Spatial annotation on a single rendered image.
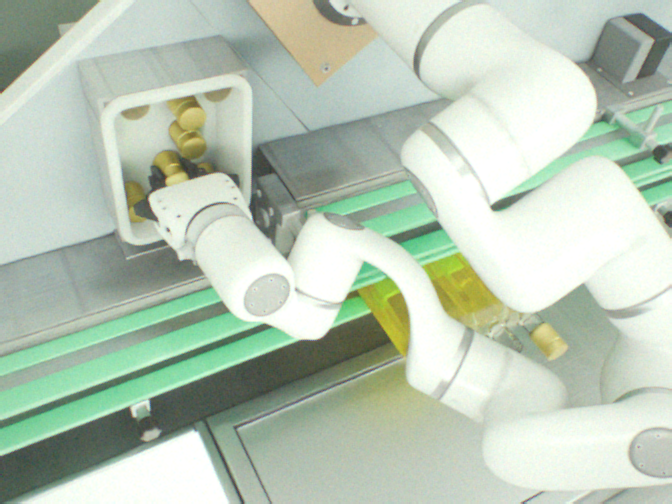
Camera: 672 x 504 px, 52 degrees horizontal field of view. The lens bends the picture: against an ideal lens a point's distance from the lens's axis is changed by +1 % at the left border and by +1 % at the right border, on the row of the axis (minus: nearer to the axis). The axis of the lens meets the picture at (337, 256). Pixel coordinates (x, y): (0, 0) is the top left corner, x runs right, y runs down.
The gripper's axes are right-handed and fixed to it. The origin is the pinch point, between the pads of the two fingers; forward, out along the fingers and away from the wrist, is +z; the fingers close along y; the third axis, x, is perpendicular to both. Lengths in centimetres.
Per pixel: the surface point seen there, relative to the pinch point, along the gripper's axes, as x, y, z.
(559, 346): -27, 42, -30
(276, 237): -10.3, 10.6, -5.4
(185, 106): 10.1, 2.4, -2.9
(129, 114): 10.8, -4.1, -2.8
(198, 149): 3.9, 3.2, -2.0
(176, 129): 6.1, 1.6, 0.4
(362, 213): -8.3, 22.0, -9.5
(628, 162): -18, 76, -8
